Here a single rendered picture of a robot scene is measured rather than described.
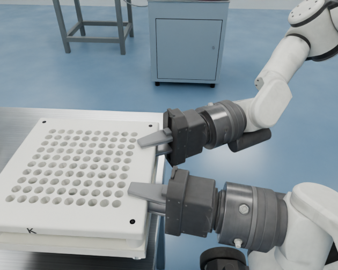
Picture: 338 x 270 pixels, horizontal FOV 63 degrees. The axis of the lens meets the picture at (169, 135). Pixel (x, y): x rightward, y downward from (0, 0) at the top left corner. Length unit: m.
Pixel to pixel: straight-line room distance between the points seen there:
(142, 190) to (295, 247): 0.22
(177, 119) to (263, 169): 1.44
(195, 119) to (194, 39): 1.91
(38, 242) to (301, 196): 0.37
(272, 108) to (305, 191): 0.23
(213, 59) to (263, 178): 1.14
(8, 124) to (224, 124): 0.58
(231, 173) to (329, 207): 1.43
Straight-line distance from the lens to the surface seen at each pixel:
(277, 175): 1.87
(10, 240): 0.49
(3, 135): 0.82
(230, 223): 0.38
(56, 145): 0.53
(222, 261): 1.22
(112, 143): 0.51
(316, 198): 0.40
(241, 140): 0.58
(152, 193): 0.41
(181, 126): 0.48
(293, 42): 0.70
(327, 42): 0.73
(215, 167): 1.81
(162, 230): 1.12
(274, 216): 0.39
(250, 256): 0.80
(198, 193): 0.38
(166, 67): 2.50
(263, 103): 0.57
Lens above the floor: 1.29
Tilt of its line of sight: 40 degrees down
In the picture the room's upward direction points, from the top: straight up
